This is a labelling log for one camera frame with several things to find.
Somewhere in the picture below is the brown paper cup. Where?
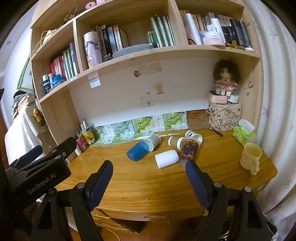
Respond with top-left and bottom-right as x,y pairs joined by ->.
168,136 -> 185,149

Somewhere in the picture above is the pink white jar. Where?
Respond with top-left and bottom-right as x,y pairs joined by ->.
204,31 -> 226,46

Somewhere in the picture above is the purple printed cup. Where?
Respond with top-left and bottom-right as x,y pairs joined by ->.
179,137 -> 200,168

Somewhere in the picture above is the yellow mug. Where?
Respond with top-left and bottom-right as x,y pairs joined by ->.
240,142 -> 263,176

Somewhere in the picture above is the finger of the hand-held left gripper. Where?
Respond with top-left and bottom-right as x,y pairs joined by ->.
18,146 -> 43,164
55,137 -> 77,163

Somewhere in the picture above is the dark small bottle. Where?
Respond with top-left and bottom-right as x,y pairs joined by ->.
42,75 -> 52,93

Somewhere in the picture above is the grey round plate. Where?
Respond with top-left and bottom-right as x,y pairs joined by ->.
112,44 -> 153,58

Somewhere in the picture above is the pink spotted box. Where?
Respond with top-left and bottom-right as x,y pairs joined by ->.
208,93 -> 228,105

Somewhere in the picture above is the blue cup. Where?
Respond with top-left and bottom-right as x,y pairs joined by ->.
126,142 -> 151,161

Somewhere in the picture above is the brown face printed card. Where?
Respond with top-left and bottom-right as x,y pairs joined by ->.
186,109 -> 210,130

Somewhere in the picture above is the white paper tag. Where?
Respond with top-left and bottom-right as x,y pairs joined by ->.
88,72 -> 101,89

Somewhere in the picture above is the green tissue pack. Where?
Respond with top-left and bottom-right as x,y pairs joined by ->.
232,119 -> 258,146

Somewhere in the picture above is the white cloth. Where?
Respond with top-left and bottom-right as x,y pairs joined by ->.
5,105 -> 50,163

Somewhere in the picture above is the row of red green books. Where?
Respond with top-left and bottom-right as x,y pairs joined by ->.
48,42 -> 78,81

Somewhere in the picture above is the blue jar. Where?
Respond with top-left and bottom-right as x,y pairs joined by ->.
51,75 -> 65,87

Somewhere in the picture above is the white black-patterned cup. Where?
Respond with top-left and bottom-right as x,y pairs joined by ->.
184,130 -> 203,144

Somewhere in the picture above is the wooden bookshelf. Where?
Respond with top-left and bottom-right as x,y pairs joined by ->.
30,0 -> 264,153

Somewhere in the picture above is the brown-haired rag doll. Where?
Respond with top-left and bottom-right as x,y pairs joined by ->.
212,59 -> 241,96

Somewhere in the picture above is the white floral tumbler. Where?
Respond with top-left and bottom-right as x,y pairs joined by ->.
83,31 -> 103,69

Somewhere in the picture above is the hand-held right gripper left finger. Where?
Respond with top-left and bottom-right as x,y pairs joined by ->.
30,160 -> 114,241

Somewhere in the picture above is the kraft paper bag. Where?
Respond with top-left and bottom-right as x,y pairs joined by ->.
34,28 -> 63,52

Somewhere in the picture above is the black pen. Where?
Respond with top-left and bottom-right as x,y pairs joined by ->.
209,127 -> 224,137

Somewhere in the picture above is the printed storage box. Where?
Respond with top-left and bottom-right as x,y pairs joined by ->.
208,102 -> 242,132

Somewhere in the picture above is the white flowered curtain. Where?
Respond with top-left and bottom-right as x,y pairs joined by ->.
240,0 -> 296,232

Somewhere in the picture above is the checkered paper cup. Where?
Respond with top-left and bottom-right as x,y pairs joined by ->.
142,134 -> 162,152

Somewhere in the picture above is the clear wall hook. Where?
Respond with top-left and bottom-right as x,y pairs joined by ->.
140,96 -> 153,108

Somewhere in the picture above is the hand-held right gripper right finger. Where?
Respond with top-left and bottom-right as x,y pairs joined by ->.
184,160 -> 271,241

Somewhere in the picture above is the row of dark books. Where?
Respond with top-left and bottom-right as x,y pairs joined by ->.
93,24 -> 129,58

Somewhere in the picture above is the stack of books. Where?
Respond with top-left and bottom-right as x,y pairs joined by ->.
11,91 -> 36,118

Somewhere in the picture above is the green framed picture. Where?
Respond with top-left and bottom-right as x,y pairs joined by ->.
18,54 -> 34,95

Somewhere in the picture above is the white cable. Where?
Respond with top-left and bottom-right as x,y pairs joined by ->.
205,97 -> 234,121

